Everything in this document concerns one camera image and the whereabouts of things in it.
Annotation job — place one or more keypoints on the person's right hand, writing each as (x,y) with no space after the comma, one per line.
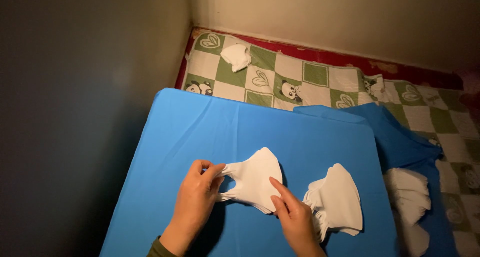
(298,223)

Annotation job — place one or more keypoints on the person's left hand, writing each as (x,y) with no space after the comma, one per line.
(193,208)

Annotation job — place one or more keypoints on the white face mask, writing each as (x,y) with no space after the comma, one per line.
(255,178)

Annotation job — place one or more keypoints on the stack of white masks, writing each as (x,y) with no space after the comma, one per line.
(337,197)

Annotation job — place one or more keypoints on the bright blue table cover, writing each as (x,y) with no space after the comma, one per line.
(210,137)

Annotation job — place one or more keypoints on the heap of white masks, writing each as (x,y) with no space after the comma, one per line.
(408,193)

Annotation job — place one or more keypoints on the dark blue cloth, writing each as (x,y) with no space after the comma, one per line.
(397,137)

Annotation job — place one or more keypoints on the green checked panda quilt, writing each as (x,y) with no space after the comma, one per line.
(318,80)

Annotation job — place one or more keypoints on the crumpled white masks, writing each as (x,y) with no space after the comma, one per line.
(235,56)

